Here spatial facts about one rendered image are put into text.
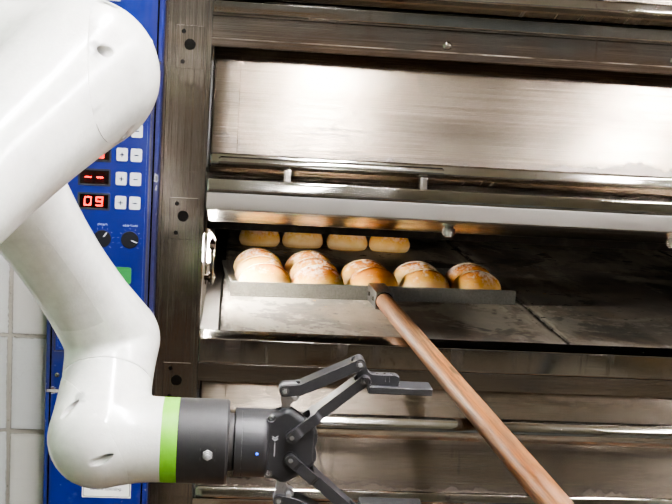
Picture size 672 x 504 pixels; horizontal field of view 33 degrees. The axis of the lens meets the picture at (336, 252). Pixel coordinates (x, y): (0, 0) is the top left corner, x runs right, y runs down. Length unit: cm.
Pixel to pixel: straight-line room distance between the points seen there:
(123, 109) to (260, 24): 86
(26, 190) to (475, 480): 120
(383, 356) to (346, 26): 52
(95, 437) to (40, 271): 18
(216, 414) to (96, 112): 45
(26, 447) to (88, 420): 66
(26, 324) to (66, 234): 67
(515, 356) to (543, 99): 41
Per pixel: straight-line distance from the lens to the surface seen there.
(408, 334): 181
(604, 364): 191
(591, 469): 195
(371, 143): 176
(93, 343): 128
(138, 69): 92
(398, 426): 146
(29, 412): 186
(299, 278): 216
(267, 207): 162
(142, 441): 123
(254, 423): 124
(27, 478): 190
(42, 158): 85
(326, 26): 176
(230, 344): 181
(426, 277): 220
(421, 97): 179
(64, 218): 116
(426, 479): 188
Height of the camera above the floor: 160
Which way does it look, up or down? 9 degrees down
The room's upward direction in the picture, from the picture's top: 4 degrees clockwise
